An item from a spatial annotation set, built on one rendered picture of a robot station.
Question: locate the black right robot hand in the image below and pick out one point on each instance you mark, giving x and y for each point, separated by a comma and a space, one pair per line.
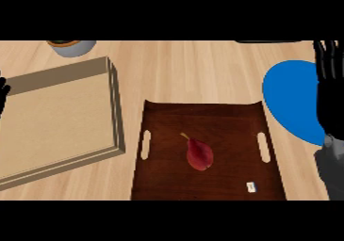
332, 106

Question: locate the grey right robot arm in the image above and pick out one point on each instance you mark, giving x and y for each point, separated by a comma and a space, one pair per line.
335, 169

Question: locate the blue plate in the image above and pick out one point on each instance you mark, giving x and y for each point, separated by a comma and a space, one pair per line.
289, 97

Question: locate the pale wooden box tray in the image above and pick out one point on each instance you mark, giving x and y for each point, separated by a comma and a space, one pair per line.
53, 122

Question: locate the dark brown wooden tray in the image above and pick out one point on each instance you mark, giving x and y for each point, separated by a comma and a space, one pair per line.
201, 157

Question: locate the red pear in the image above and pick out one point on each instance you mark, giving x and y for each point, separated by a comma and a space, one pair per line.
199, 154

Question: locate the grey pot with orange rim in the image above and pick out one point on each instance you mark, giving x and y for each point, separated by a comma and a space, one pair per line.
71, 47

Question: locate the small white label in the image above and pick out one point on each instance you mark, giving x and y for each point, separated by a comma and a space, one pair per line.
251, 187

